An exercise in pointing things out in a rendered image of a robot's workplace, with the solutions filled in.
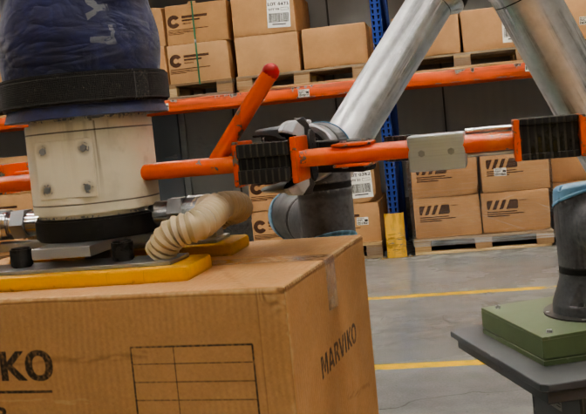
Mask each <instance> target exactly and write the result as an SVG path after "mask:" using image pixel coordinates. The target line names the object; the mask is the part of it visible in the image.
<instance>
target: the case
mask: <svg viewBox="0 0 586 414"><path fill-rule="evenodd" d="M211 262H212V267H211V268H209V269H207V270H206V271H204V272H202V273H200V274H199V275H197V276H195V277H194V278H192V279H190V280H188V281H182V282H155V283H141V284H127V285H112V286H98V287H84V288H57V289H43V290H29V291H15V292H1V293H0V414H379V413H378V395H377V385H376V376H375V367H374V357H373V347H372V339H371V320H370V310H369V302H368V292H367V282H366V273H365V255H364V245H363V237H362V235H360V234H358V235H344V236H330V237H315V238H301V239H287V240H272V241H250V242H249V246H247V247H245V248H244V249H242V250H240V251H239V252H237V253H235V254H234V255H228V256H215V257H211Z"/></svg>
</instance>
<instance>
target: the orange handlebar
mask: <svg viewBox="0 0 586 414"><path fill-rule="evenodd" d="M463 146H464V148H465V151H466V153H481V152H492V151H502V150H512V149H514V136H513V132H512V131H507V132H489V133H479V134H469V135H465V136H464V144H463ZM408 152H409V148H408V146H407V142H406V140H400V141H391V142H381V143H376V140H375V139H372V140H368V139H361V141H352V142H346V140H341V141H339V143H336V144H333V145H331V147H323V148H312V149H305V150H302V151H299V152H298V162H299V166H300V167H307V166H328V165H334V166H333V168H340V167H342V168H343V169H345V168H348V167H351V166H364V167H367V166H371V165H373V164H375V163H377V162H378V161H380V160H389V159H408ZM225 173H234V169H233V160H232V156H229V157H224V158H214V159H209V158H205V159H186V160H176V161H166V162H156V163H155V164H145V165H143V166H142V168H141V169H140V174H141V177H142V178H143V180H164V179H173V178H184V177H194V176H205V175H215V174H225ZM30 190H31V181H30V174H29V170H24V171H16V172H14V175H11V176H2V177H0V193H9V192H20V191H30Z"/></svg>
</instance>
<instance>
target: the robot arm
mask: <svg viewBox="0 0 586 414"><path fill-rule="evenodd" d="M488 1H489V2H490V3H491V4H492V5H493V7H494V9H495V11H496V13H497V15H498V16H499V18H500V20H501V22H502V23H503V25H504V27H505V29H506V31H507V32H508V35H509V36H510V38H511V39H512V41H513V43H514V45H515V47H516V49H517V50H518V52H519V53H520V55H521V58H522V60H523V61H524V63H525V65H526V66H527V68H528V70H529V72H530V74H531V75H532V77H533V79H534V81H535V82H536V84H537V86H538V88H539V90H540V91H541V93H542V96H543V97H544V98H545V100H546V102H547V104H548V106H549V108H550V110H551V111H552V113H553V114H554V115H562V114H575V113H584V114H585V115H586V40H585V38H584V36H583V34H582V32H581V31H580V29H579V27H578V25H577V23H576V20H575V19H574V18H573V16H572V14H571V12H570V10H569V7H568V6H567V4H566V3H565V1H564V0H488ZM467 2H468V0H405V1H404V3H403V4H402V6H401V8H400V9H399V11H398V13H397V15H396V16H395V18H394V19H393V20H392V22H391V24H390V26H389V27H388V29H387V30H386V32H385V34H384V36H383V37H382V38H381V40H380V41H379V43H378V45H377V47H376V48H375V50H374V52H373V53H372V55H371V56H370V58H369V59H368V61H367V63H366V64H365V67H364V68H363V70H362V71H361V72H360V74H359V75H358V77H357V79H356V81H355V82H354V84H353V86H352V87H351V89H350V90H349V92H348V93H347V95H346V96H345V98H344V100H343V102H342V104H341V105H340V106H339V107H338V109H337V111H336V113H335V115H334V116H333V118H332V119H331V121H330V122H326V121H318V122H314V123H311V121H310V119H305V118H304V117H301V118H294V120H289V121H285V122H283V123H282V124H281V125H280V126H275V127H270V128H264V129H259V130H256V134H259V135H255V136H253V138H259V137H262V142H263V141H273V140H283V139H289V137H293V136H299V135H307V140H308V149H312V148H323V147H331V145H333V144H336V143H339V141H341V140H346V142H352V141H361V139H368V140H372V139H375V138H376V136H377V135H378V132H379V131H380V129H381V127H382V126H383V124H384V123H385V121H386V119H387V118H388V116H389V115H390V113H391V111H392V109H393V107H394V106H395V105H396V103H397V102H398V100H399V98H400V96H401V95H402V93H403V91H404V90H405V88H406V87H407V85H408V83H409V82H410V80H411V78H412V76H413V74H414V73H415V71H416V70H417V69H418V67H419V65H420V63H421V62H422V60H423V58H424V57H425V55H426V54H427V52H428V51H429V49H430V47H431V46H432V44H433V42H434V40H435V38H436V37H437V36H438V34H439V33H440V31H441V29H442V27H443V26H444V24H445V22H446V21H447V19H448V18H449V16H450V15H453V14H457V13H460V12H462V10H463V9H464V7H465V5H466V4H467ZM333 166H334V165H328V166H310V179H308V180H304V181H302V182H299V183H293V179H292V180H291V181H283V182H279V183H276V182H271V183H261V184H257V185H268V184H274V183H276V184H274V185H270V186H267V187H263V188H262V189H261V191H262V192H263V193H279V194H278V195H277V196H276V197H275V198H274V199H273V200H272V201H271V203H270V205H269V212H268V217H269V224H270V226H271V228H272V229H273V231H274V232H275V233H276V234H277V235H278V236H280V237H282V238H283V239H284V240H287V239H301V238H315V237H330V236H344V235H358V233H357V232H356V227H355V217H354V207H353V198H352V188H351V176H352V175H353V174H354V172H365V171H369V170H372V169H374V168H375V167H376V163H375V164H373V165H371V166H367V167H364V166H351V167H348V168H345V169H343V168H342V167H340V168H333ZM552 208H553V213H554V222H555V238H556V247H557V256H558V265H559V280H558V283H557V286H556V290H555V295H554V298H553V312H554V313H556V314H558V315H560V316H567V317H574V318H586V180H585V181H579V182H574V183H569V184H563V185H560V186H557V187H555V188H554V190H553V205H552Z"/></svg>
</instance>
